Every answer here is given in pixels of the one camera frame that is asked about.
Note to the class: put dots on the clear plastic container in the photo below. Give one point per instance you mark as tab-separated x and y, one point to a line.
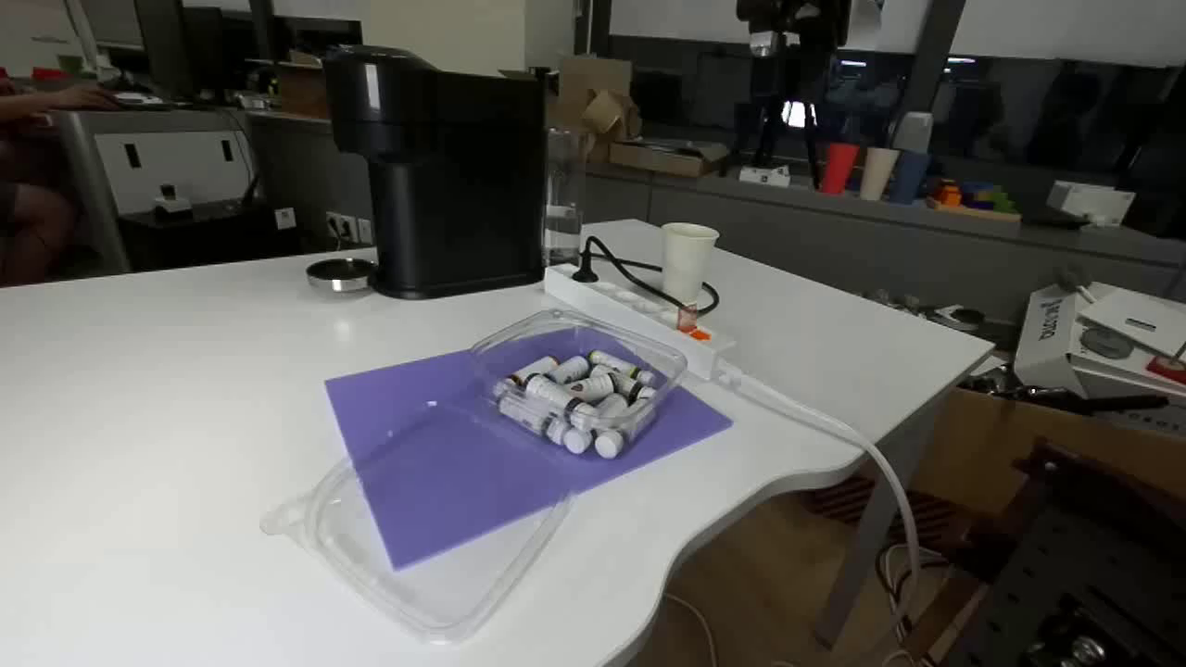
374	578

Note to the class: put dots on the small white-labelled vial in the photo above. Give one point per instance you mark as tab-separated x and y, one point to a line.
596	387
547	395
535	367
526	413
615	442
571	367
576	436
615	360

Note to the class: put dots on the white power strip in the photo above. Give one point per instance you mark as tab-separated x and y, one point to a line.
710	355

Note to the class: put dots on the white paper cup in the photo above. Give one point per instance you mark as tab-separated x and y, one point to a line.
686	261

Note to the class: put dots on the clear glass jar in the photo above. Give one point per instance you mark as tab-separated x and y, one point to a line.
566	199

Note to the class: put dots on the black coffee machine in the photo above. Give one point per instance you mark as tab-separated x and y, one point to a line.
458	185

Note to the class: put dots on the open brown cardboard box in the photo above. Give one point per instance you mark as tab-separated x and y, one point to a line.
607	111

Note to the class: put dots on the purple paper mat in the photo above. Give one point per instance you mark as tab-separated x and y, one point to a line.
374	395

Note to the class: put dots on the round black silver disk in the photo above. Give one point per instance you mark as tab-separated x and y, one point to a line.
339	277

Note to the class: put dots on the grey long counter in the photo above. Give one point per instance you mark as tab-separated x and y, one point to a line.
867	245

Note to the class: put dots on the red cup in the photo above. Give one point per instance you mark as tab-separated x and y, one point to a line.
838	169

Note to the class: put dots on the beige cup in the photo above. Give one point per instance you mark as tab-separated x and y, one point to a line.
875	171

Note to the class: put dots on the black tripod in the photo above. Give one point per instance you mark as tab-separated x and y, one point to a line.
791	59

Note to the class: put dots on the grey table leg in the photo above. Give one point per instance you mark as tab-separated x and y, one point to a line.
867	544

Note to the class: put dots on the blue cup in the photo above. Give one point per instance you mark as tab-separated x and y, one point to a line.
910	174

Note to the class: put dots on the white printed carton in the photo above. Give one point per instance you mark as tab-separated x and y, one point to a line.
1051	337

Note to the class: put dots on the grey white cabinet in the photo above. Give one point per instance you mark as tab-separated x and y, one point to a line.
173	162

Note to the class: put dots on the white flat box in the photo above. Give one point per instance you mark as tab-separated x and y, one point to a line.
1095	200

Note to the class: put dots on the white wall socket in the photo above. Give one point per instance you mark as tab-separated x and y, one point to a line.
349	227

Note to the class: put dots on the black perforated metal frame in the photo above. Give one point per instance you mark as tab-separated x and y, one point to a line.
1098	578

